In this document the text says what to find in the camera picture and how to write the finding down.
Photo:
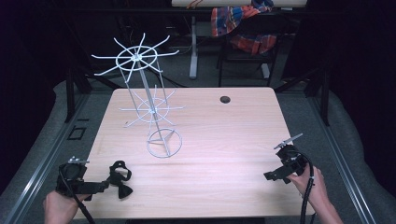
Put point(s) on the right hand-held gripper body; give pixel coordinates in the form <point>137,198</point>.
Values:
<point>291,158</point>

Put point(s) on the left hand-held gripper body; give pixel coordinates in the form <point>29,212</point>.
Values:
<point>72,174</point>

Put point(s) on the black bow tie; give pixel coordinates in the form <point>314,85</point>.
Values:
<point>120,179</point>

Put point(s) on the person's right hand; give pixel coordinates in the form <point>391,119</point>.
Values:
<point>308,186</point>

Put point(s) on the person's left hand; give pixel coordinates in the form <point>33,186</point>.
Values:
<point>60,207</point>

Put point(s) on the black metal stand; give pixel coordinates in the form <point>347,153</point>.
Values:
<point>314,90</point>
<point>76,87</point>

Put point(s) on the black chair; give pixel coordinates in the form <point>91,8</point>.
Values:
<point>249,59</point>

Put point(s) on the plaid cloth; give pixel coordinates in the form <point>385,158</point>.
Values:
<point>239,25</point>

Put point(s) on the white table leg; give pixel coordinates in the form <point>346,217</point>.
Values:
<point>194,49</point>

